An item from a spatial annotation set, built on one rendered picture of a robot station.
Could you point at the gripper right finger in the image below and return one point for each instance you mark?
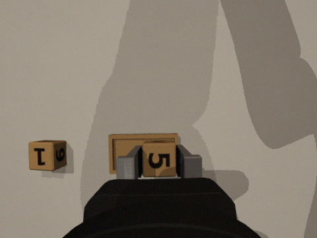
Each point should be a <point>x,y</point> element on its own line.
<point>187,165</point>

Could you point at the brown wooden tray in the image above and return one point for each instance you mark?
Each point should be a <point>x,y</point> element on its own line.
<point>122,144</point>

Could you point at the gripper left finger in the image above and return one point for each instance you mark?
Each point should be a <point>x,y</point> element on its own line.
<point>131,165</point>

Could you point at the tan wooden number cube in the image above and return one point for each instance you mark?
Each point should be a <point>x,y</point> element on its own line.
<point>159,158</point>
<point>47,155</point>

